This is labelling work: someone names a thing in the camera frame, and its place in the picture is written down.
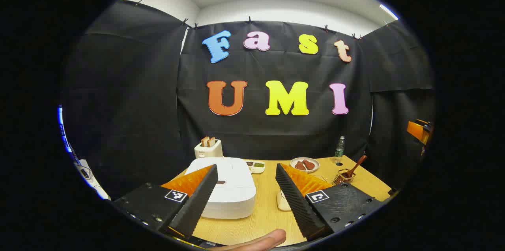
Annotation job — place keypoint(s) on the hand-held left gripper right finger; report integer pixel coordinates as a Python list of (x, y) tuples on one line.
[(300, 207)]

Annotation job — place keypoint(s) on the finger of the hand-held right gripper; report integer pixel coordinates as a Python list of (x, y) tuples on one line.
[(416, 129)]

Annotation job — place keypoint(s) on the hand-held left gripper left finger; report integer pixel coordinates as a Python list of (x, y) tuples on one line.
[(197, 203)]

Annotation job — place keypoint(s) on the white rice cooker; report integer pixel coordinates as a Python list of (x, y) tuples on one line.
[(236, 188)]

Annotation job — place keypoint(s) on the brown wooden spoon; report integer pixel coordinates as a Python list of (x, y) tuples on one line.
[(357, 165)]

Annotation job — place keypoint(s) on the small white bowl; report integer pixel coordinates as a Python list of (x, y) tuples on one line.
[(282, 203)]

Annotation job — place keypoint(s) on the brown meat piece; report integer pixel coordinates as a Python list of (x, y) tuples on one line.
[(300, 165), (309, 164)]

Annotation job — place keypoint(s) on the white round plate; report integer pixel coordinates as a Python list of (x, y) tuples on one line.
[(317, 165)]

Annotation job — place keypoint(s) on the white toaster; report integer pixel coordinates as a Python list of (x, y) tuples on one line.
[(209, 150)]

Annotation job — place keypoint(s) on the white divided condiment dish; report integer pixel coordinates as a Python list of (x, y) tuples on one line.
[(256, 167)]

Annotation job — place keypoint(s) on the toasted bread slice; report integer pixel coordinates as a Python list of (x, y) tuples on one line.
[(212, 141), (204, 141)]

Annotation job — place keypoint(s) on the clear plastic water bottle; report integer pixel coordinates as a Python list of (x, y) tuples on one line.
[(339, 150)]

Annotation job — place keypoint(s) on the white side table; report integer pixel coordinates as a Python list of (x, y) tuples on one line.
[(100, 192)]

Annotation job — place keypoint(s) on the black backdrop cloth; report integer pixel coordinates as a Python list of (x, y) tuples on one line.
[(158, 105)]

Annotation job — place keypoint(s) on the small black device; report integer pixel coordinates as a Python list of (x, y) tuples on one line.
[(85, 172)]

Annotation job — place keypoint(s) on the narrow ceiling light strip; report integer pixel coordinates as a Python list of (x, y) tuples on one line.
[(388, 11)]

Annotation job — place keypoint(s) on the computer monitor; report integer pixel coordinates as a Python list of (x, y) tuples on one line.
[(62, 128)]

